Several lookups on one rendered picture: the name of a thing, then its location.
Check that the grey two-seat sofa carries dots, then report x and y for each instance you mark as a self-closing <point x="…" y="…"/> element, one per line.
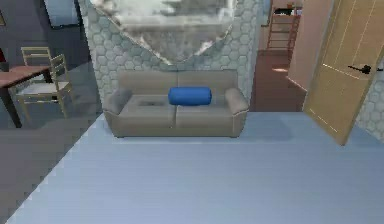
<point x="200" y="120"/>

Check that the pale wooden dining chair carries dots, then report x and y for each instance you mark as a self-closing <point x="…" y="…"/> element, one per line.
<point x="36" y="55"/>
<point x="50" y="88"/>

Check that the dark brown dining table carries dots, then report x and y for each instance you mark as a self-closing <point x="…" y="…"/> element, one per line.
<point x="16" y="77"/>

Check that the blue bolster cushion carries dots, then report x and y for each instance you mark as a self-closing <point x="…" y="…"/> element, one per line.
<point x="189" y="96"/>

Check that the red-brown ladder shelf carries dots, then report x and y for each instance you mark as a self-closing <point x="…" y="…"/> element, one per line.
<point x="283" y="28"/>

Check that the light wooden room door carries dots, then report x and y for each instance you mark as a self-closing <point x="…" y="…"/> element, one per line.
<point x="343" y="70"/>

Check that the pale blue window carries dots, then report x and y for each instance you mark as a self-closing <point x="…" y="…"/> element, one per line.
<point x="61" y="11"/>

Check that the grey white wall picture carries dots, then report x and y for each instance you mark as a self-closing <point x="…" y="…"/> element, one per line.
<point x="170" y="28"/>

